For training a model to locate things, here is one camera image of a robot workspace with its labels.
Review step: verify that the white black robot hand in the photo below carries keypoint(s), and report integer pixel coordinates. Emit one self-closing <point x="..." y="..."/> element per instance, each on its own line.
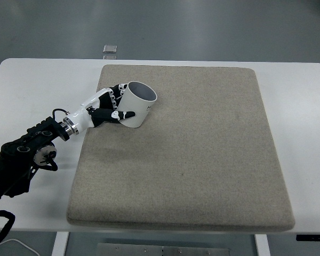
<point x="82" y="117"/>

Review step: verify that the white cup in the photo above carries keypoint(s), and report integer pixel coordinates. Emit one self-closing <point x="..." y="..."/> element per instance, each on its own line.
<point x="136" y="105"/>

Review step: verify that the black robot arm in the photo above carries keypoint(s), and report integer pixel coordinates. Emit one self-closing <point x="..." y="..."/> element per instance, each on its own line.
<point x="16" y="157"/>

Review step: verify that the metal floor socket cover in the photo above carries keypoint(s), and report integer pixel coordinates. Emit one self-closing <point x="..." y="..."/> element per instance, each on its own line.
<point x="109" y="57"/>
<point x="110" y="48"/>

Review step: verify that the beige fabric mat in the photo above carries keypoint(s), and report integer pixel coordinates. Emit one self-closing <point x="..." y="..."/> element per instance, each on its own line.
<point x="189" y="173"/>

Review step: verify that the white table leg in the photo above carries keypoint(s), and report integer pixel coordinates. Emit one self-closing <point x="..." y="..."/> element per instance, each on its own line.
<point x="262" y="245"/>
<point x="60" y="244"/>

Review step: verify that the grey metal plate with screws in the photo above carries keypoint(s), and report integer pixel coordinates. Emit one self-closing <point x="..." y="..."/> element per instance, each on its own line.
<point x="162" y="250"/>

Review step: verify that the black table control panel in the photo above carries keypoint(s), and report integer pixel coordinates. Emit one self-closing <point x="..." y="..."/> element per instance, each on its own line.
<point x="313" y="238"/>

